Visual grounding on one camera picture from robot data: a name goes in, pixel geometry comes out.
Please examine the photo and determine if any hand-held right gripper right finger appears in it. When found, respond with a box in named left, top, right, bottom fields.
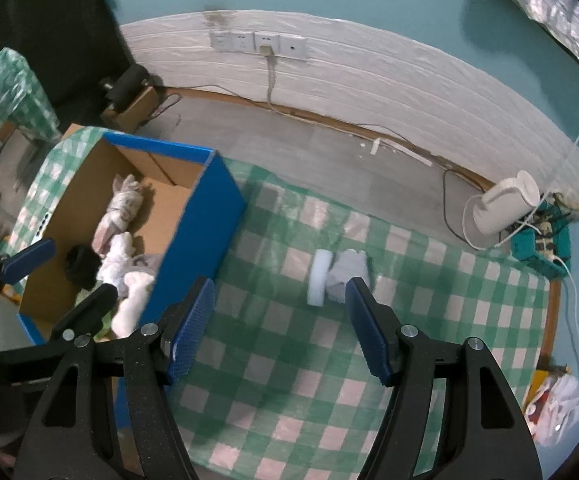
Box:
left=345, top=277, right=543, bottom=480

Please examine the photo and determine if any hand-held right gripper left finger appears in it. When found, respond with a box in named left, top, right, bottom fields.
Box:
left=12, top=276, right=216, bottom=480

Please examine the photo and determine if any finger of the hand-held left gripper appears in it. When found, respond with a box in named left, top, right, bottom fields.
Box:
left=0, top=238, right=57, bottom=321
left=0, top=284, right=119, bottom=376

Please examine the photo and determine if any light green cloth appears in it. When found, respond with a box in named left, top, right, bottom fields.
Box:
left=92, top=312, right=115, bottom=342

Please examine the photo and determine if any cream towel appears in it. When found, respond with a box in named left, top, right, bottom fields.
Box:
left=97, top=232, right=158, bottom=339

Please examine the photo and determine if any grey towel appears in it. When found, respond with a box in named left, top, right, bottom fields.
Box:
left=323, top=249, right=374, bottom=305

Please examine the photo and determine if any white plastic tube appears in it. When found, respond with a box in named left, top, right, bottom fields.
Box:
left=306, top=249, right=334, bottom=308

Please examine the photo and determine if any small grey cloth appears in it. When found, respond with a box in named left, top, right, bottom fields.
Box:
left=132, top=254, right=164, bottom=281

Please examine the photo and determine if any blue cardboard box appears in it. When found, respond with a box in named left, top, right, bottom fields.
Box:
left=17, top=131, right=248, bottom=356

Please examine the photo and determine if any green checkered tablecloth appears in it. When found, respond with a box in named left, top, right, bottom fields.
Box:
left=7, top=126, right=553, bottom=480

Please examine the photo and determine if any green checkered table cover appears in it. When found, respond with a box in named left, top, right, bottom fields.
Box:
left=0, top=47, right=61, bottom=159

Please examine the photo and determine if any teal plastic basket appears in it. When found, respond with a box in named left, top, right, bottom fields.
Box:
left=511, top=199, right=573, bottom=279

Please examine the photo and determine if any white electric appliance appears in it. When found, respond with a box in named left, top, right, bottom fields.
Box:
left=462, top=170, right=541, bottom=251

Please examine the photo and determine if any brown cardboard box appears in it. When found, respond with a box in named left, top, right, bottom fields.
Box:
left=100, top=85, right=161, bottom=134

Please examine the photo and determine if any white power strip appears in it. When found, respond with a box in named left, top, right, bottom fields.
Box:
left=528, top=234, right=559, bottom=257

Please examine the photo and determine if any black device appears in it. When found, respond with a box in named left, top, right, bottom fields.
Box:
left=102, top=64, right=150, bottom=111

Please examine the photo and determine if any white red plastic bag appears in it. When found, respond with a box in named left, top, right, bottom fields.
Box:
left=523, top=374, right=579, bottom=448

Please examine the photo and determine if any large black cabinet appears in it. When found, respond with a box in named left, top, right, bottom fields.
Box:
left=0, top=0, right=136, bottom=116

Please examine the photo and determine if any silver foil sheet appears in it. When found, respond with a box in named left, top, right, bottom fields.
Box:
left=469, top=0, right=579, bottom=92

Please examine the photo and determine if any black cable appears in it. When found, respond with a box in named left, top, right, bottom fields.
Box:
left=441, top=166, right=486, bottom=247

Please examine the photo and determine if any white cable duct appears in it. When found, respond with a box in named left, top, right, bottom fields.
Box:
left=369, top=137, right=433, bottom=167

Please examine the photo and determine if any white cable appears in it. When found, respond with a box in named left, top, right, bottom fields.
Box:
left=549, top=254, right=579, bottom=387

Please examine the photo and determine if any beige plug and cable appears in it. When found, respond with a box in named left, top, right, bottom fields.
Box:
left=260, top=45, right=278, bottom=107

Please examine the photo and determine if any thin white cord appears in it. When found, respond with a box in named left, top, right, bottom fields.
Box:
left=543, top=104, right=579, bottom=198

